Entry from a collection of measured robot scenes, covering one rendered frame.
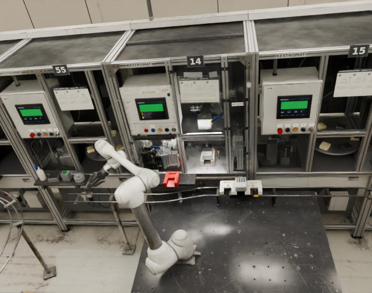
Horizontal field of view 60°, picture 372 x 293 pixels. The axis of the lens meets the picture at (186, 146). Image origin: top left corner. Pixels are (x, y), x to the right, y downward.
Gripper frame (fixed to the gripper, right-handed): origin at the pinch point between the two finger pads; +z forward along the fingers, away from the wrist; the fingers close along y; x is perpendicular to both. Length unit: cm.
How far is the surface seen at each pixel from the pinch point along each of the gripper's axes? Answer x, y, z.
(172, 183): 0, -51, -52
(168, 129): 9, -9, -81
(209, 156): -1, -59, -95
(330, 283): 112, -141, -82
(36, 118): -38, 66, -8
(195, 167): -9, -61, -79
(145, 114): 8, 14, -75
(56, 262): -77, -58, 96
